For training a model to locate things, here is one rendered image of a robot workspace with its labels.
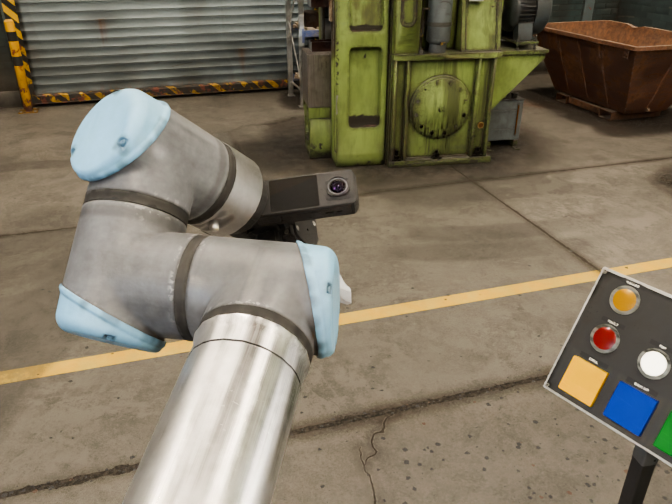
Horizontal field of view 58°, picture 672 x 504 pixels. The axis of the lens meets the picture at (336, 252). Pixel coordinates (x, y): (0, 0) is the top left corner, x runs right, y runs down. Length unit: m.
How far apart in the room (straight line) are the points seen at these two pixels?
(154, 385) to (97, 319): 2.42
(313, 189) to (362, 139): 4.69
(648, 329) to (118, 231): 1.03
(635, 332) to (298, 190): 0.83
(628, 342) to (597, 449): 1.44
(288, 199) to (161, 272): 0.21
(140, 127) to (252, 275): 0.16
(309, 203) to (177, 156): 0.17
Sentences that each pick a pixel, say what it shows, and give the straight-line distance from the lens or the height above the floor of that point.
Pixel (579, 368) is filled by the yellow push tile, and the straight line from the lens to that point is 1.34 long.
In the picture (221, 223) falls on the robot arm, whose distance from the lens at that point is 0.62.
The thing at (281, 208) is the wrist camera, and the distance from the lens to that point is 0.65.
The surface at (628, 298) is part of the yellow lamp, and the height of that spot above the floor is 1.17.
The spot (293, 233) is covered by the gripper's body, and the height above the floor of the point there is 1.50.
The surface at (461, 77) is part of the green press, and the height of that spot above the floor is 0.74.
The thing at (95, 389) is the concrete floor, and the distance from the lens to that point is 2.99.
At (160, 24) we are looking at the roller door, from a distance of 8.04.
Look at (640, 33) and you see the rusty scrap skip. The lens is 8.48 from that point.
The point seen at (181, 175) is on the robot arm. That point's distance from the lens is 0.55.
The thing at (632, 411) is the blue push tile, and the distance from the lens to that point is 1.30.
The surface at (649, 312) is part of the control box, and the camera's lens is 1.31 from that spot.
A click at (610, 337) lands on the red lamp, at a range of 1.32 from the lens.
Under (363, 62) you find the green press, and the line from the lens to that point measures 5.25.
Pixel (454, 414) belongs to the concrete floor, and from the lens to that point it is 2.71.
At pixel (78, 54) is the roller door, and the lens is 8.10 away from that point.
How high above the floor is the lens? 1.80
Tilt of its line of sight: 27 degrees down
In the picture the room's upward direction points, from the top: straight up
